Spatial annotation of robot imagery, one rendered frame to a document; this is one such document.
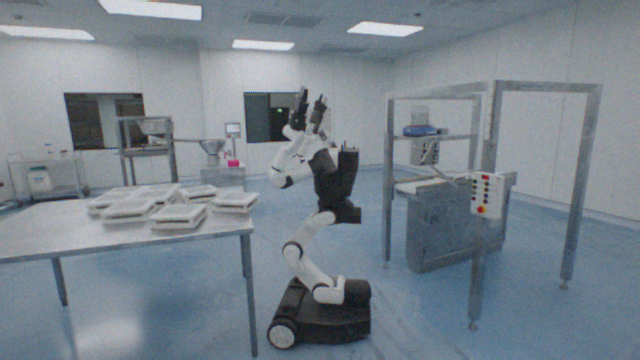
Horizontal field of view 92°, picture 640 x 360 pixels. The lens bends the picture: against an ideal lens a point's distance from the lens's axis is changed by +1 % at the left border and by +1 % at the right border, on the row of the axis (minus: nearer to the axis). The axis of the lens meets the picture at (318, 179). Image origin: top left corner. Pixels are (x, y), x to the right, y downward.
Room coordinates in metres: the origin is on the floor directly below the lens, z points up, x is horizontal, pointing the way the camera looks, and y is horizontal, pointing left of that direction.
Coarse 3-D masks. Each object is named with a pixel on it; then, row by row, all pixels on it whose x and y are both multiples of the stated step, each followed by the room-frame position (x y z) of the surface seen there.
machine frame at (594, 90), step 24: (600, 96) 2.30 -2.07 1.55; (384, 144) 2.74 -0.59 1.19; (384, 168) 2.74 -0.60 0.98; (576, 168) 2.33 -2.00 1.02; (384, 192) 2.73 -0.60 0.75; (576, 192) 2.31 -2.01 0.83; (384, 216) 2.72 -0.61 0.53; (480, 216) 1.84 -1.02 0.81; (576, 216) 2.29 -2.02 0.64; (384, 240) 2.71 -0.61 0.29; (480, 240) 1.83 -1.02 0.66; (576, 240) 2.30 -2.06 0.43; (384, 264) 2.73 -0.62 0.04; (480, 264) 1.82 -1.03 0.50; (480, 288) 1.83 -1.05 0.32; (480, 312) 1.84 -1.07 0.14
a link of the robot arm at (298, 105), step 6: (294, 96) 1.63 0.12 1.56; (294, 102) 1.63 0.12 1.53; (300, 102) 1.55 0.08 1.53; (306, 102) 1.57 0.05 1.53; (294, 108) 1.62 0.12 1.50; (300, 108) 1.57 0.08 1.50; (306, 108) 1.58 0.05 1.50; (294, 114) 1.60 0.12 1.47; (300, 114) 1.60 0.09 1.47; (306, 114) 1.65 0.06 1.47; (294, 120) 1.60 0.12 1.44; (300, 120) 1.60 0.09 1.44
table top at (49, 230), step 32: (224, 192) 2.45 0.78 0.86; (0, 224) 1.77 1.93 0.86; (32, 224) 1.75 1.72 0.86; (64, 224) 1.74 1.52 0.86; (96, 224) 1.73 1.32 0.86; (128, 224) 1.72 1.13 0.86; (224, 224) 1.68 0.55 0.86; (0, 256) 1.32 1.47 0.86; (32, 256) 1.34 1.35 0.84; (64, 256) 1.37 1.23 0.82
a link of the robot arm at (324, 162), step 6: (318, 156) 1.69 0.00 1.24; (324, 156) 1.68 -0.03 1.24; (330, 156) 1.70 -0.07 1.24; (312, 162) 1.67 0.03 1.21; (318, 162) 1.67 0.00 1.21; (324, 162) 1.67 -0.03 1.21; (330, 162) 1.67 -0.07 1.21; (312, 168) 1.66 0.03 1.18; (318, 168) 1.67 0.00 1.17; (324, 168) 1.66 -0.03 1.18; (330, 168) 1.65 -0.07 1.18
